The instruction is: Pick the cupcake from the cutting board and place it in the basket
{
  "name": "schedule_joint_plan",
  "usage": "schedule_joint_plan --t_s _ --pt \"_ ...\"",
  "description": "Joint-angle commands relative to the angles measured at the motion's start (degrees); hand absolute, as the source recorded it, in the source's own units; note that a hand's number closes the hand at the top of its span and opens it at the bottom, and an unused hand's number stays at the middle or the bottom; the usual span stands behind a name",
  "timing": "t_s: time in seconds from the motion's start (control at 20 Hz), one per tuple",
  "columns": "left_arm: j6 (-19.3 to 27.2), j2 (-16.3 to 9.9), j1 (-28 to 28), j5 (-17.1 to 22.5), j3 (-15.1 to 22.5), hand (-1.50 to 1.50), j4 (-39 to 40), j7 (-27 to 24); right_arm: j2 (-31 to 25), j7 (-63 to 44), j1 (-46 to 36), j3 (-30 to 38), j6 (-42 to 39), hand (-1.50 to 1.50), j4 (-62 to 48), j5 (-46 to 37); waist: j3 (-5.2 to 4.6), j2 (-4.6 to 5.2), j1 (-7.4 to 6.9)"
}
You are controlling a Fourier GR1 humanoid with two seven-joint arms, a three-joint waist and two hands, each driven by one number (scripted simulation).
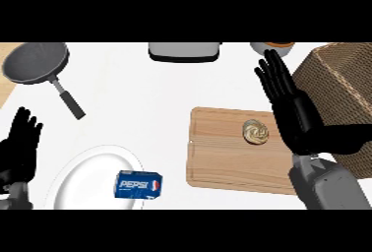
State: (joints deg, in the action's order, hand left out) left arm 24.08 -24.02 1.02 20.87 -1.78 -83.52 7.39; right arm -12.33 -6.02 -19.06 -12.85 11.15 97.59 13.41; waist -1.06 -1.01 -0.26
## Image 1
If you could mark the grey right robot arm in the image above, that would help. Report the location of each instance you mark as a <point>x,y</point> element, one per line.
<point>329,183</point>

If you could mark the blue soda can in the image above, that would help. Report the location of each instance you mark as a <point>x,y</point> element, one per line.
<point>139,184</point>

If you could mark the white plate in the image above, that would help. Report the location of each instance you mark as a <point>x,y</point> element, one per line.
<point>92,177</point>

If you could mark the pale wooden board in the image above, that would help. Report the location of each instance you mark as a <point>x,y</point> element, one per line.
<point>6,78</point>

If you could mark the brown wicker basket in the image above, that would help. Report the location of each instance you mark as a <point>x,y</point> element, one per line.
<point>338,82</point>

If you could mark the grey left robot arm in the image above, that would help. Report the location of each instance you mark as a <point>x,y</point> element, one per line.
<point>15,197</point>

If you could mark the beige swirl cupcake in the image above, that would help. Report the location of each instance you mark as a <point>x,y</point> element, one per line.
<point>255,132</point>

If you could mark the grey and black appliance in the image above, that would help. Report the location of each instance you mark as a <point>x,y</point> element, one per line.
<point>183,50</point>

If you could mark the grey frying pan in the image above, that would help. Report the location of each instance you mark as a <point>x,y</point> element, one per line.
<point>36,64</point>

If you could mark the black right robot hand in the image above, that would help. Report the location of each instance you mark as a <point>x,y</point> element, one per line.
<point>295,114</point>

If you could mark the wooden cutting board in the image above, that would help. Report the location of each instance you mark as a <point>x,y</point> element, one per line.
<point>227,154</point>

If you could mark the grey cup with orange content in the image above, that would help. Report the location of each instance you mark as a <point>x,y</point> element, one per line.
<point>273,47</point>

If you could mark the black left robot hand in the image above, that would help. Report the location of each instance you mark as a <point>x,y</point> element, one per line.
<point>19,147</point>

